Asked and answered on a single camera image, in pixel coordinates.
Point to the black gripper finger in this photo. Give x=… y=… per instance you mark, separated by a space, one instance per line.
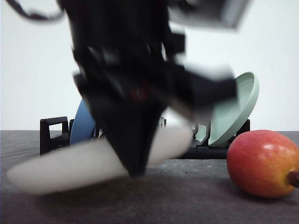
x=194 y=89
x=131 y=122

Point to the green plate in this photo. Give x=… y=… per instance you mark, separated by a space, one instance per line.
x=227 y=117

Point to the blue plate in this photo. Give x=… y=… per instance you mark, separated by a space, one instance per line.
x=83 y=124

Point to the white plate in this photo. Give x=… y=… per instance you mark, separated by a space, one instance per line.
x=86 y=163

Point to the black cable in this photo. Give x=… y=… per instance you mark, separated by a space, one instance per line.
x=32 y=14

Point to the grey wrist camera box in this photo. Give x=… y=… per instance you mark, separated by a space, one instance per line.
x=205 y=14

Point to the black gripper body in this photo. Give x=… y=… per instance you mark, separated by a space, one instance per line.
x=124 y=43

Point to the red pomegranate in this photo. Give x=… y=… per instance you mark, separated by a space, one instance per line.
x=264 y=163

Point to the black dish rack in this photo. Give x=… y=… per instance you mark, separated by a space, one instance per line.
x=196 y=150

